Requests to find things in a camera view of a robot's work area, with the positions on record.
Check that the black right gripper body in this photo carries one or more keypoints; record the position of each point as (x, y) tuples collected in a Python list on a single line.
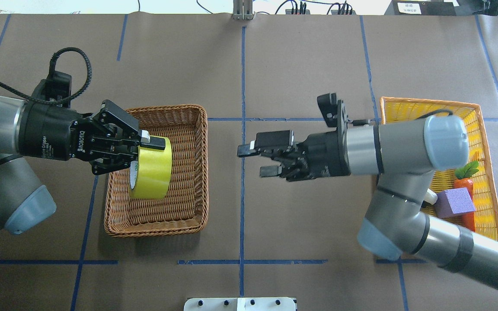
[(324, 154)]

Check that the yellow plastic woven basket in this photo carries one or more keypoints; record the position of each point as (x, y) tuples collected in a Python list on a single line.
[(485, 199)]

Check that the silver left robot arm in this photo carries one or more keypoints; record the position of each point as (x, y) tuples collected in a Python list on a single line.
[(24, 200)]

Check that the purple foam cube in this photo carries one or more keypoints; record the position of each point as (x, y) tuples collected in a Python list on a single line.
[(453, 202)]

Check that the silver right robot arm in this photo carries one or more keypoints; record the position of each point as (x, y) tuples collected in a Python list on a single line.
[(405, 157)]

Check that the orange black connector upper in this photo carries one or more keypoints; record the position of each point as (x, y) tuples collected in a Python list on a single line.
[(297, 8)]

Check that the white small bottle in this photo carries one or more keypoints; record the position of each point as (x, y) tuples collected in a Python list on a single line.
[(430, 198)]

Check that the orange black connector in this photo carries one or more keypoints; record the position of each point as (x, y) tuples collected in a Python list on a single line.
[(297, 8), (341, 9)]

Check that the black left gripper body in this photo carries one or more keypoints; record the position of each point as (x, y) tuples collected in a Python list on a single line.
[(50, 129)]

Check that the aluminium frame post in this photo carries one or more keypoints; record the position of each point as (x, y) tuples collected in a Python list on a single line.
[(243, 10)]

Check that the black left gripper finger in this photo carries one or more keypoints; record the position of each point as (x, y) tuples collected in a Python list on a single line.
[(148, 141)]

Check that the brown wicker basket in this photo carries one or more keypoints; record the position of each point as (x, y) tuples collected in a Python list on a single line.
[(184, 209)]

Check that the toy carrot with leaves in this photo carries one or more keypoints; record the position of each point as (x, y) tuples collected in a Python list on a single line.
[(463, 179)]

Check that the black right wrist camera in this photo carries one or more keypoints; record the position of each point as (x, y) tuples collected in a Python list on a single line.
[(332, 110)]

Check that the yellow tape roll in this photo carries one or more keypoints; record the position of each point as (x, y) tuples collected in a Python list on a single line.
[(150, 174)]

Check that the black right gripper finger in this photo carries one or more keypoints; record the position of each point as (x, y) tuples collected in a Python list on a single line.
[(266, 143), (275, 171)]

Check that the orange black connector lower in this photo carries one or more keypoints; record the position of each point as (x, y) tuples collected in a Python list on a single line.
[(341, 9)]

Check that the black box with label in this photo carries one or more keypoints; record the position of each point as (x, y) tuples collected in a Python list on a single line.
[(420, 7)]

